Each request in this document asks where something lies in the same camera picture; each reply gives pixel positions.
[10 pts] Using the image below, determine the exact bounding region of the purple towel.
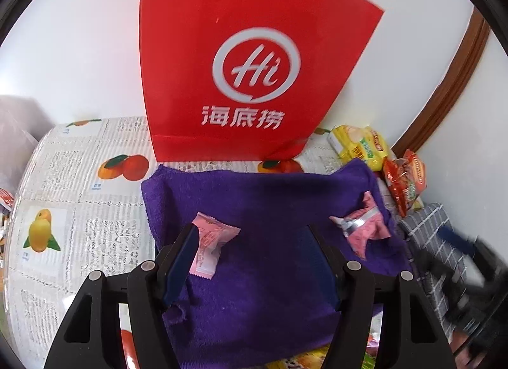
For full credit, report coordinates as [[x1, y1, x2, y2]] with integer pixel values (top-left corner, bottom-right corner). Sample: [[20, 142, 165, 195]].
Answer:
[[141, 158, 413, 359]]

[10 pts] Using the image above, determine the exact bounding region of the brown wooden door frame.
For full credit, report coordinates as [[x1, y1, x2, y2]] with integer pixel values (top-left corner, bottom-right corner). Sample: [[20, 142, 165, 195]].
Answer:
[[391, 8, 491, 151]]

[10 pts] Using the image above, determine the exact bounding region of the red paper bag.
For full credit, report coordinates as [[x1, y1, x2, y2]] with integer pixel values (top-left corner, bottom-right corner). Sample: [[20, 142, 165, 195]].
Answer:
[[139, 0, 385, 163]]

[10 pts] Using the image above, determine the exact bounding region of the pale pink candy packet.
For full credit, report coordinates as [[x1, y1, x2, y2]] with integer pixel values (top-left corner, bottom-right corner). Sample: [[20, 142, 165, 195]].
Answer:
[[190, 212, 242, 278]]

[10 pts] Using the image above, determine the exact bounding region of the red orange snack packet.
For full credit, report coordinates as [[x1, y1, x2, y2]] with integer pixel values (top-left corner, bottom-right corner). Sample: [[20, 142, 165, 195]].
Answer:
[[383, 149, 427, 217]]

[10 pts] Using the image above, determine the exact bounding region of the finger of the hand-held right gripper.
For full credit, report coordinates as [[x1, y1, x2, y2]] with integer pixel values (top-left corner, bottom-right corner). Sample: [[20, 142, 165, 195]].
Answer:
[[438, 227, 477, 254]]

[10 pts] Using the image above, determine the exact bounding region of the yellow snack packet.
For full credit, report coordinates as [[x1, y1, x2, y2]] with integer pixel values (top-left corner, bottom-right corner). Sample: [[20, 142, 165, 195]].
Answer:
[[327, 125, 391, 171]]

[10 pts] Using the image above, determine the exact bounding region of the fruit print tablecloth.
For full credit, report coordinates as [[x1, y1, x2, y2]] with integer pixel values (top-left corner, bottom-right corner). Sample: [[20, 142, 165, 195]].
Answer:
[[8, 115, 398, 369]]

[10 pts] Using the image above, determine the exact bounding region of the grey checked cushion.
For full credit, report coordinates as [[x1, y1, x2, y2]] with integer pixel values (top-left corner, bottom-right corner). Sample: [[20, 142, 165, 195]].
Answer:
[[397, 202, 485, 322]]

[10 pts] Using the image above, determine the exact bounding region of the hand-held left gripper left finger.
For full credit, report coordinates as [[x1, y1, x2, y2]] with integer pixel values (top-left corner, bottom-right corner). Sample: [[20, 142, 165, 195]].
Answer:
[[43, 223, 199, 369]]

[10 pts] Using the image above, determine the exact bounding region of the pink snack packet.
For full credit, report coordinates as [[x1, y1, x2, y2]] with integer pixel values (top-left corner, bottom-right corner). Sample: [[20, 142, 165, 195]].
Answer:
[[329, 191, 391, 260]]

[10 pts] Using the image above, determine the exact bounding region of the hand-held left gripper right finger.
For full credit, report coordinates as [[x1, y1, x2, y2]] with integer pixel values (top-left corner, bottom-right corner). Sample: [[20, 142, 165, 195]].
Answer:
[[307, 224, 455, 369]]

